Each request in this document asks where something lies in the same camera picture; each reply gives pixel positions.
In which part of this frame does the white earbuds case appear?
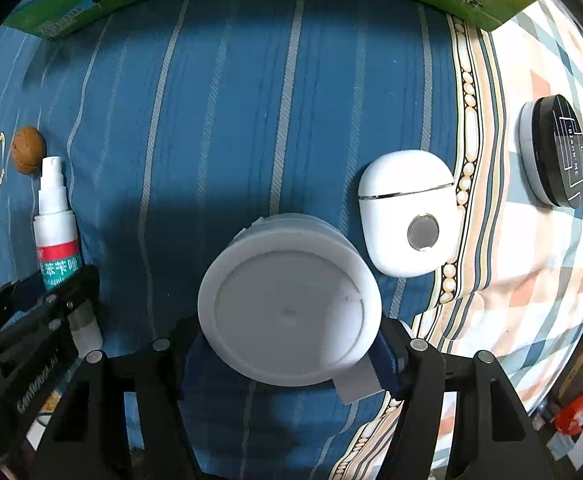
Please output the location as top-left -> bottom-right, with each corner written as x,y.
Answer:
357,150 -> 464,278

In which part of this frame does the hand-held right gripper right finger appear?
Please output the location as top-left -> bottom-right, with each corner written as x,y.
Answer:
375,319 -> 557,480

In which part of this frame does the brown walnut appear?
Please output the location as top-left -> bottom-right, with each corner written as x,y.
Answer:
11,127 -> 47,175

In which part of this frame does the blue striped bed sheet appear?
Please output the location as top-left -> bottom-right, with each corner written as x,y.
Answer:
0,0 -> 492,480

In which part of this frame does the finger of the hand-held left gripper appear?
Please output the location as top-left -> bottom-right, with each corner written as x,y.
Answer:
0,265 -> 103,361

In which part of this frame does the white spray bottle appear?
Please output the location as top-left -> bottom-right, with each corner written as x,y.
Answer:
33,156 -> 104,359

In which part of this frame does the checkered pastel quilt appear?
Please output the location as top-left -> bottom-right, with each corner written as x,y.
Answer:
411,0 -> 583,411

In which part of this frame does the white round jar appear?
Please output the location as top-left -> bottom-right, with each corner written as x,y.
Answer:
197,213 -> 383,387

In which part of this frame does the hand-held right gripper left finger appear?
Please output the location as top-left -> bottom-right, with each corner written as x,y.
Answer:
30,316 -> 212,480

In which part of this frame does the red plastic bag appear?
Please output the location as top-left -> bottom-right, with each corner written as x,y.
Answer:
553,375 -> 583,435

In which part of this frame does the black round compact case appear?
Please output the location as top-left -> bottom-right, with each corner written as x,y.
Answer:
517,95 -> 583,210

